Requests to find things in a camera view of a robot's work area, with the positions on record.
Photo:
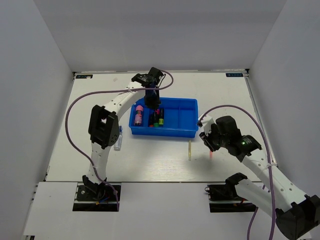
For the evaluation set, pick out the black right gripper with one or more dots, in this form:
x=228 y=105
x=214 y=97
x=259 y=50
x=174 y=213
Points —
x=207 y=139

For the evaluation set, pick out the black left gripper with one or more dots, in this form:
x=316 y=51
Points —
x=152 y=104

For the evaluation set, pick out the black highlighter yellow cap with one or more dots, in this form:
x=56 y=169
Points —
x=161 y=116

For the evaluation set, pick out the slim orange highlighter pen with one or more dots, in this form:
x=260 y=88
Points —
x=211 y=154

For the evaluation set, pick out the black highlighter green cap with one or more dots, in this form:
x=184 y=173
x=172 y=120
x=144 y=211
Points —
x=155 y=119

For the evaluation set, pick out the pink-capped clear marker jar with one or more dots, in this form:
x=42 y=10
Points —
x=138 y=119

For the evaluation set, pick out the black highlighter orange cap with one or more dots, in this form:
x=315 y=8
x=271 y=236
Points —
x=151 y=120

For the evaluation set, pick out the slim yellow highlighter pen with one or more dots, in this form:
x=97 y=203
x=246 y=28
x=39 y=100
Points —
x=189 y=150

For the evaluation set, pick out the clear spray bottle blue cap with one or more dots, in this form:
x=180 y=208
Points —
x=118 y=144

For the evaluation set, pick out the black highlighter pink cap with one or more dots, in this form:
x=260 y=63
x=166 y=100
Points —
x=157 y=112

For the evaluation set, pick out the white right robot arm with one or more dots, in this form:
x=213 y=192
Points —
x=293 y=211

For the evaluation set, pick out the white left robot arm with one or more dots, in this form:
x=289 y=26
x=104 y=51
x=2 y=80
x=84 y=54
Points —
x=104 y=124

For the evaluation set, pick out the blue plastic divided bin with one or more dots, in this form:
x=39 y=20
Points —
x=176 y=117

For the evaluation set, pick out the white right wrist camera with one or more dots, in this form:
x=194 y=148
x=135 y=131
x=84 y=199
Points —
x=206 y=123

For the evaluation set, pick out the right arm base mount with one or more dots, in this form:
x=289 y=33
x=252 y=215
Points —
x=221 y=201

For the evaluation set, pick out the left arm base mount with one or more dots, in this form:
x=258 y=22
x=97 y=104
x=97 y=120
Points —
x=85 y=201

